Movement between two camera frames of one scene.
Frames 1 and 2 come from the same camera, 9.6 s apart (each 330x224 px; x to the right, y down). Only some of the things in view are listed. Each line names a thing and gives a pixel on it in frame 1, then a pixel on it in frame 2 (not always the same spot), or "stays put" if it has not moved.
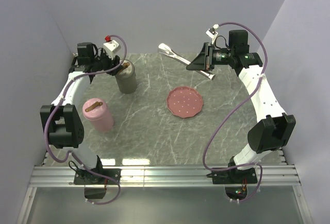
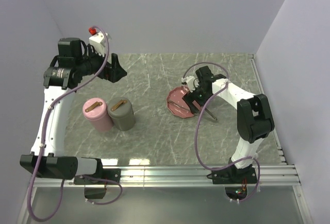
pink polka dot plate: x=184 y=102 stays put
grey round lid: x=128 y=71 → x=119 y=107
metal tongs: x=169 y=52 → x=207 y=110
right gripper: x=204 y=62 → x=190 y=97
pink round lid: x=94 y=108 stays put
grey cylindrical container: x=127 y=86 → x=120 y=110
